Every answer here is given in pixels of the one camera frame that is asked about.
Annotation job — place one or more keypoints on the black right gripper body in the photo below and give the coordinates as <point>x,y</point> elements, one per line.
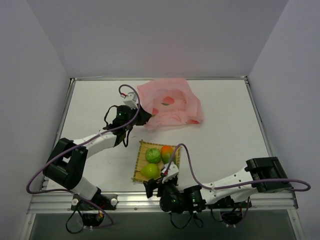
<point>152,187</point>

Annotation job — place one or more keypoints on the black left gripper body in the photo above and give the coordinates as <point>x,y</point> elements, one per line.
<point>143,116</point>

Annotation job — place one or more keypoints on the green fake pear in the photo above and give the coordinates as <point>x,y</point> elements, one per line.
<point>150,171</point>

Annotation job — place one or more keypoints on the green fake guava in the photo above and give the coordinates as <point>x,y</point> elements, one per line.
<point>153,155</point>

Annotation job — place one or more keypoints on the green orange fake mango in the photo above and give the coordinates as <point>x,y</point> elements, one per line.
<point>167,153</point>

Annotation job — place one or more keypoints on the pink plastic bag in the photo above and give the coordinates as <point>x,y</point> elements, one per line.
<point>171,103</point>

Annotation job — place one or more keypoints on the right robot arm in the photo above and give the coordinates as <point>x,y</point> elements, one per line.
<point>261,175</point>

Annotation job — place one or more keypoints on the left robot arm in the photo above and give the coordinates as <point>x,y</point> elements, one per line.
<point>68,158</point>

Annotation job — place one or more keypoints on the woven bamboo mat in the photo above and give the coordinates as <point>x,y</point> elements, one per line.
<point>142,162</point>

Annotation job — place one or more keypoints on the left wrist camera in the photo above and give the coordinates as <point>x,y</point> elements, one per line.
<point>130,100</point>

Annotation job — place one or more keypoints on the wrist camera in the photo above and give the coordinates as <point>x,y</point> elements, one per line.
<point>130,100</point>
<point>169,174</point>

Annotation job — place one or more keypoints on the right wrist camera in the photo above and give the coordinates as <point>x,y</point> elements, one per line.
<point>169,174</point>

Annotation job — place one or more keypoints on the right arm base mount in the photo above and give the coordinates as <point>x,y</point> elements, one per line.
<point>231,213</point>

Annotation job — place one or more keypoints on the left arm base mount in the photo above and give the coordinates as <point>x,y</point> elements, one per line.
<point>93,213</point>

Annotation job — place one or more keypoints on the aluminium table frame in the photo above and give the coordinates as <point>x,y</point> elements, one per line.
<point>284,199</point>

